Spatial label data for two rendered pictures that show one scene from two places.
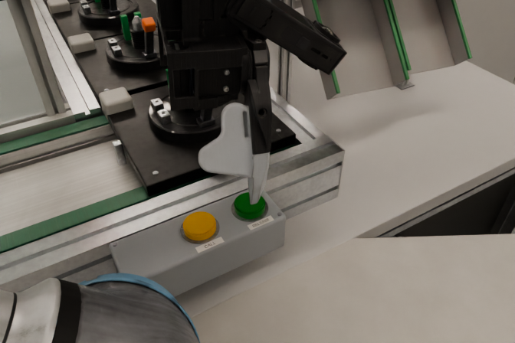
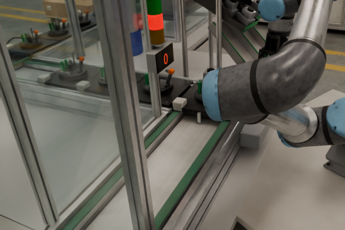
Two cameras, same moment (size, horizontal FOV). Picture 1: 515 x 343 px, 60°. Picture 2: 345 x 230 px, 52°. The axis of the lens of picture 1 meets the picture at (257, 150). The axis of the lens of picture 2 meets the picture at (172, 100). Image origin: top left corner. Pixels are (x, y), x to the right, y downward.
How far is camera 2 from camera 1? 1.03 m
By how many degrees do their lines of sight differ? 28
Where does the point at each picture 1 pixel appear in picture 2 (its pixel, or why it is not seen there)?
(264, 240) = not seen: hidden behind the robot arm
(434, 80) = not seen: hidden behind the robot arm
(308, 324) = not seen: hidden behind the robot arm
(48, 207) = (194, 141)
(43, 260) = (230, 142)
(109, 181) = (202, 128)
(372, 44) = (247, 54)
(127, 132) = (198, 108)
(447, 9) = (257, 37)
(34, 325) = (303, 106)
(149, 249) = (252, 128)
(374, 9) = (241, 42)
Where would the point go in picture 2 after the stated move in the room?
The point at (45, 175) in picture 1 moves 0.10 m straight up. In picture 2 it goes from (177, 136) to (176, 113)
